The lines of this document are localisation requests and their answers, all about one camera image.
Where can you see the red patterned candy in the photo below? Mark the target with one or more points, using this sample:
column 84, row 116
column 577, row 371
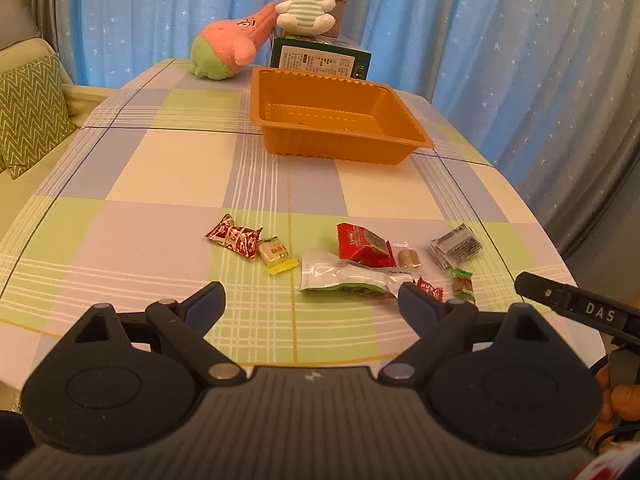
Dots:
column 239, row 239

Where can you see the clear brown candy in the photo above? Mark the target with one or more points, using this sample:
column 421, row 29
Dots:
column 406, row 256

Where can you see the red snack packet with label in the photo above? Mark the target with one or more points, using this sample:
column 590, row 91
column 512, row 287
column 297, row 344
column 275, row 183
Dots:
column 360, row 245

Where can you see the right hand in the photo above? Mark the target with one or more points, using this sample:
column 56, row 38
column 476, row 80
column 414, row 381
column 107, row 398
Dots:
column 622, row 402

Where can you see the small red candy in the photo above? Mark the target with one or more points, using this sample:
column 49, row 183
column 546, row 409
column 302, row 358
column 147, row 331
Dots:
column 434, row 291

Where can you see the beige cushion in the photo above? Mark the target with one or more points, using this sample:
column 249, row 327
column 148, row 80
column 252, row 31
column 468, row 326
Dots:
column 16, row 23

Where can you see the yellow green candy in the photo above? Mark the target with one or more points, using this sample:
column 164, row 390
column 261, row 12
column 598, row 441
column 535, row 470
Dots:
column 276, row 256

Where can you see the silver snack pouch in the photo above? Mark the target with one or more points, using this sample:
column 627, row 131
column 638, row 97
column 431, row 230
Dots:
column 322, row 271

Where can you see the light green sofa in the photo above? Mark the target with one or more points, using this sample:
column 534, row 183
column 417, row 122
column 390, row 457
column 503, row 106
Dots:
column 80, row 101

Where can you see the white bunny plush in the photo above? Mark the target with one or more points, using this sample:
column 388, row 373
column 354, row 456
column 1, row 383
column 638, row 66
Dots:
column 308, row 18

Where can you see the green zigzag cushion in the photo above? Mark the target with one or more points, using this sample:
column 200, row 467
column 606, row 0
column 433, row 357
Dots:
column 34, row 114

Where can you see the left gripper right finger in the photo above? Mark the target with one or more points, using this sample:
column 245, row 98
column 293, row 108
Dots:
column 441, row 328

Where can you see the checked tablecloth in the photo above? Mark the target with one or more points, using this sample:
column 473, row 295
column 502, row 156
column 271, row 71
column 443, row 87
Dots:
column 123, row 211

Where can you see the pink green plush toy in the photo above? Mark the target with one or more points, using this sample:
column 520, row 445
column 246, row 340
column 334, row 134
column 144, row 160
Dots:
column 224, row 48

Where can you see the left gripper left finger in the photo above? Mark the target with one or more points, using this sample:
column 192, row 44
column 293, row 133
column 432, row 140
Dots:
column 182, row 327

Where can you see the green carton box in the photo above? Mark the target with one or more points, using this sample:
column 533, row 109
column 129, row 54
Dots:
column 323, row 55

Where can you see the grey sachet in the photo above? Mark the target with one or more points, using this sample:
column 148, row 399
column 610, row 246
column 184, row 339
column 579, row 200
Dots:
column 455, row 247

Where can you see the orange plastic tray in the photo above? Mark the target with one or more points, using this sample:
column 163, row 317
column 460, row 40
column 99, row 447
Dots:
column 323, row 116

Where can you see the blue star curtain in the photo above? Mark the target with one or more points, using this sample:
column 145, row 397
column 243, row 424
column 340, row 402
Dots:
column 546, row 90

